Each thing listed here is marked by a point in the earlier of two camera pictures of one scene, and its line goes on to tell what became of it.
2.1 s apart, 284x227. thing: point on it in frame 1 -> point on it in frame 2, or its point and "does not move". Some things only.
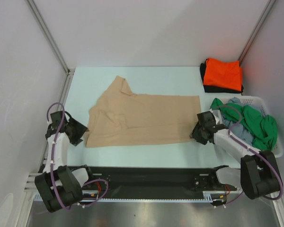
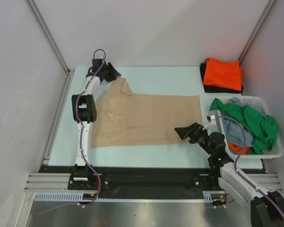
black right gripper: (199, 133) -> (194, 132)
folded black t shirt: (214, 89) does not move
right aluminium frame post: (257, 27) does not move
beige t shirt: (121, 117) does not move
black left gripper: (81, 129) -> (113, 73)
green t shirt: (261, 129) does not move
